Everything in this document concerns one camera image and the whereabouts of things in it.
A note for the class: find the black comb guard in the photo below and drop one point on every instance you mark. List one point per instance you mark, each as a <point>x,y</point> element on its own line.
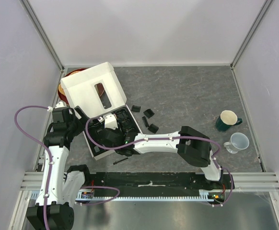
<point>149,113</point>
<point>153,128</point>
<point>136,108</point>

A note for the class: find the clear plastic measuring cup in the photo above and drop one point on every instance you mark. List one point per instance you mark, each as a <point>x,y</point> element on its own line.
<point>238,142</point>

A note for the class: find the red wooden bowl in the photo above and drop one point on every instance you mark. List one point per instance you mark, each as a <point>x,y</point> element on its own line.
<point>61,93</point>

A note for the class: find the white cardboard clipper box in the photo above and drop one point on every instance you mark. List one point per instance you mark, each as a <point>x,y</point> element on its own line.
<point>96,90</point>

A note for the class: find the green ceramic mug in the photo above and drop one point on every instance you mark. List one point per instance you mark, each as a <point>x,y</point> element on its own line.
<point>226,120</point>

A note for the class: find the aluminium front frame rail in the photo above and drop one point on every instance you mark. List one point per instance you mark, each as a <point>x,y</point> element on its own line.
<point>244,182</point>

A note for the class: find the small black cleaning brush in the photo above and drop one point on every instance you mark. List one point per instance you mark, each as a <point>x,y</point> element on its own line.
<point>119,161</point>

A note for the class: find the small black clipper attachment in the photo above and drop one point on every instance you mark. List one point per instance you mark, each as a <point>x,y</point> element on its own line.
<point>145,121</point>

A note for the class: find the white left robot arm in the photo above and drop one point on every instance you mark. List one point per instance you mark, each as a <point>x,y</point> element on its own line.
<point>53,209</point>

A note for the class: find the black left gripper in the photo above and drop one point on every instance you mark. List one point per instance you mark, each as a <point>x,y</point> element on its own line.
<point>81,126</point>

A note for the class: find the grey slotted cable duct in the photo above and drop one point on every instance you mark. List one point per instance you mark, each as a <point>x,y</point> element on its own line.
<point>202,197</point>

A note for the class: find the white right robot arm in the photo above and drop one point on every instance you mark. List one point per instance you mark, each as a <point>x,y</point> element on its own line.
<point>192,146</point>

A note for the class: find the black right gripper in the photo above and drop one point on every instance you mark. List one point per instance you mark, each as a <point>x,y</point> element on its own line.
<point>116,130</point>

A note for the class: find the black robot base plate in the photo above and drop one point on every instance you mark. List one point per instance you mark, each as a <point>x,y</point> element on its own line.
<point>160,184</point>

